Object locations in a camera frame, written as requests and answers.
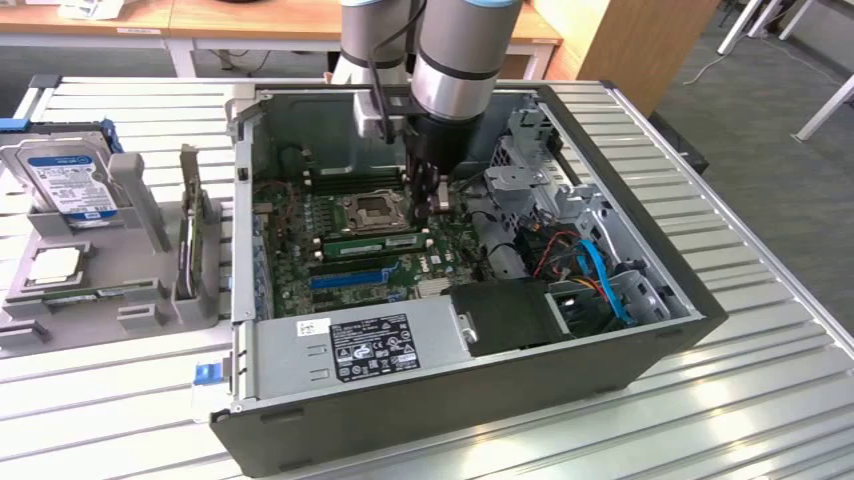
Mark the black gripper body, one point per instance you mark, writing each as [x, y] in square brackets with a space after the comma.
[442, 142]

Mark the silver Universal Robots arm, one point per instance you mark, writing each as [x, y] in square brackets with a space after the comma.
[454, 60]

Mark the black RAM slot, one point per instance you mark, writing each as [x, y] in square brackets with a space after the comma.
[354, 176]

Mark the green RAM stick with label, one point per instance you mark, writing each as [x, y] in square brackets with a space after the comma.
[370, 245]

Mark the CPU socket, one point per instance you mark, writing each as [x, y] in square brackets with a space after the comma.
[372, 212]

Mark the small silver heat sink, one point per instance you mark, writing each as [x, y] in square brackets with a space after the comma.
[434, 290]

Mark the blue expansion slot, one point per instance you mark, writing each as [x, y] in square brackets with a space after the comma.
[350, 281]

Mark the metal disk bay cage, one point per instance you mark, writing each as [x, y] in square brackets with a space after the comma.
[587, 210]

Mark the green motherboard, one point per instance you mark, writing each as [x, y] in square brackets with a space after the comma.
[294, 270]

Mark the black fan shroud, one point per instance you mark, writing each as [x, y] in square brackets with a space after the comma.
[503, 315]

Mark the grey power supply unit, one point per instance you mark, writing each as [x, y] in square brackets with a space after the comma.
[374, 350]

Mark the wooden cabinet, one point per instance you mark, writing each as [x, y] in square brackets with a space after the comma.
[634, 45]

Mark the black open PC case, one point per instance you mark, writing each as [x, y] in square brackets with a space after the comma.
[467, 415]

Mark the blue plastic case latch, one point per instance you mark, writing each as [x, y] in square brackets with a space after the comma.
[205, 375]

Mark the grey parts rack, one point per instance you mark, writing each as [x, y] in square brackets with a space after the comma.
[107, 295]

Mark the hard disk with blue label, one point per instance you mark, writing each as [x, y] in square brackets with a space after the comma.
[63, 180]

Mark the blue disk caddy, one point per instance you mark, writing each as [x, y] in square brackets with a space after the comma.
[60, 127]

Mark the silver CPU chip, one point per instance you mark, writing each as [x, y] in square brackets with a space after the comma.
[56, 266]

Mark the white device on desk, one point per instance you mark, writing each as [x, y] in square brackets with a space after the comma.
[87, 9]

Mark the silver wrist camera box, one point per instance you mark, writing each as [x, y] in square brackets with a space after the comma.
[371, 120]

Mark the graphics card with metal bracket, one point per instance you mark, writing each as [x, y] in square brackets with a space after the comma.
[195, 220]

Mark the wooden desk with white frame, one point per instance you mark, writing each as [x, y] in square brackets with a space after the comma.
[233, 20]

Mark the white table leg frame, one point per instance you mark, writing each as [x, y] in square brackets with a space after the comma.
[827, 105]

